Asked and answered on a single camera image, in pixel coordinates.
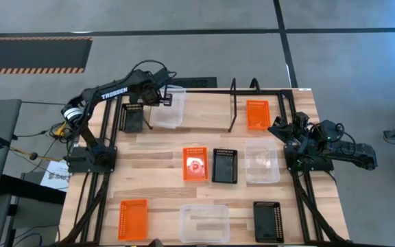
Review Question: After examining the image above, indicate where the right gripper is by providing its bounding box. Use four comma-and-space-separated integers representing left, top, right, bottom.
267, 112, 313, 140

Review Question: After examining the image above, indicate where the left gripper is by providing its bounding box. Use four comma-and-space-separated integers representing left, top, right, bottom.
135, 68, 173, 106

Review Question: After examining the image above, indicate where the clear plastic basket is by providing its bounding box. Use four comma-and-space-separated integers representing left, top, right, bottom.
178, 204, 231, 245
149, 85, 187, 130
244, 137, 281, 185

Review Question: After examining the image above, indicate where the orange plastic basket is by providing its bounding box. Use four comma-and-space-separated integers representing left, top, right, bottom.
182, 146, 210, 183
117, 198, 149, 242
246, 99, 272, 132

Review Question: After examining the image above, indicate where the black plastic basket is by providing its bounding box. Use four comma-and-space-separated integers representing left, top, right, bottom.
252, 200, 285, 244
119, 102, 145, 134
211, 148, 239, 185

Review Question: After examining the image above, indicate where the black power strip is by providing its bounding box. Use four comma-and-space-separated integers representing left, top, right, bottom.
169, 76, 218, 89

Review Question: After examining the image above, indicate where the white printed paper sign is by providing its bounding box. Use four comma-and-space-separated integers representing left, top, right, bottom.
39, 159, 72, 192

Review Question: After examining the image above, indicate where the black hazard-striped floor mat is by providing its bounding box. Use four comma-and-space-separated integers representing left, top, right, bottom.
0, 36, 94, 75

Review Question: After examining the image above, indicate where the black cable loop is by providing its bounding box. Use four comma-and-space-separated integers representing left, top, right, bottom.
249, 77, 262, 93

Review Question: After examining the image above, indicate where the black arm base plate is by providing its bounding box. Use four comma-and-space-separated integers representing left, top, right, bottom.
67, 146, 118, 174
284, 143, 335, 172

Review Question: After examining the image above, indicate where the black aluminium rig frame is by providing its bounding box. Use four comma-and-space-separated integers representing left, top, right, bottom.
58, 88, 351, 247

